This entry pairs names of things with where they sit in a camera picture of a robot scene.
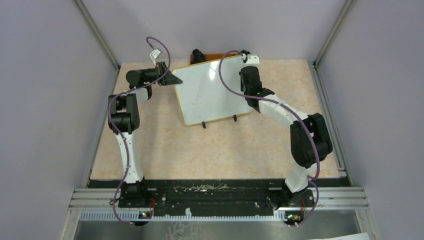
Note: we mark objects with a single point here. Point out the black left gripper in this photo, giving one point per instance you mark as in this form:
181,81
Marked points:
169,79

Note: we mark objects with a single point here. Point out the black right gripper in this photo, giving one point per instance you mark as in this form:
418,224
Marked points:
240,82

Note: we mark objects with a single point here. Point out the white whiteboard with yellow frame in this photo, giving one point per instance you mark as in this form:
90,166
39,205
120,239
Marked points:
203,98

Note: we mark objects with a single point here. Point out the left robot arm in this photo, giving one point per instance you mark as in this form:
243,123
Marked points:
123,118

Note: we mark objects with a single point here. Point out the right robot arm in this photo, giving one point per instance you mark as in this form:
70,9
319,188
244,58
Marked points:
310,141

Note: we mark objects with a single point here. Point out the dark object in tray right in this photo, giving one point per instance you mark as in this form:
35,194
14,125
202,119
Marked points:
246,52

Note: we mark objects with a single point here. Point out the black object in tray left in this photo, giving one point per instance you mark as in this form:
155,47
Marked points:
198,55

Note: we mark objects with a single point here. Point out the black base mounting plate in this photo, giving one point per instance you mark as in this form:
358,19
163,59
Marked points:
262,209

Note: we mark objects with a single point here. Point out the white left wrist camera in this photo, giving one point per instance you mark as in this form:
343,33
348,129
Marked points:
155,53

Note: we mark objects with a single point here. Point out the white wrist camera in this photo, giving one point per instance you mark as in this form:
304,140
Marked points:
155,53
250,59

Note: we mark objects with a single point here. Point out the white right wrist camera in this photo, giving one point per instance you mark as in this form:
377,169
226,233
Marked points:
250,59

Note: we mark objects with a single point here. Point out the aluminium frame rail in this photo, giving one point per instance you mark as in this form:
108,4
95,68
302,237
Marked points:
327,198

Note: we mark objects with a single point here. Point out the white slotted cable duct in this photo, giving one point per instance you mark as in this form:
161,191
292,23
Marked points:
136,216

